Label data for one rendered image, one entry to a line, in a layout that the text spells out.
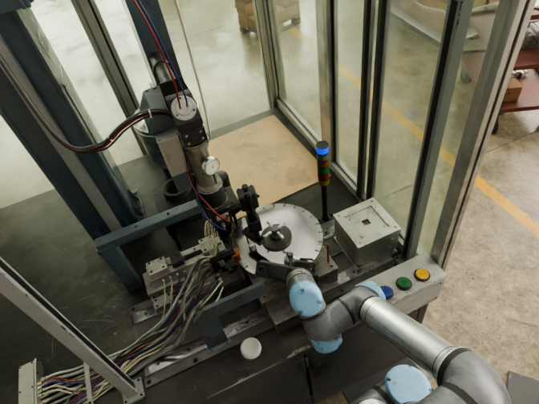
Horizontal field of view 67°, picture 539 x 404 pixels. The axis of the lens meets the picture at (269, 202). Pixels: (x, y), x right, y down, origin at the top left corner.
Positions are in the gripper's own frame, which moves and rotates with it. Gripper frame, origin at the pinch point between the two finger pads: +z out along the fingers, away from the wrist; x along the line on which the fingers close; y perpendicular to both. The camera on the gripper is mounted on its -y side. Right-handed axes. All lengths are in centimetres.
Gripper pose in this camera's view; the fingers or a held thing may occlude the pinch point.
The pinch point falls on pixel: (285, 259)
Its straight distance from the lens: 131.5
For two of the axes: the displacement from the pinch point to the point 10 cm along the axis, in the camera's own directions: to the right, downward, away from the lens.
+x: 1.1, -9.9, -1.4
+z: -0.5, -1.4, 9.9
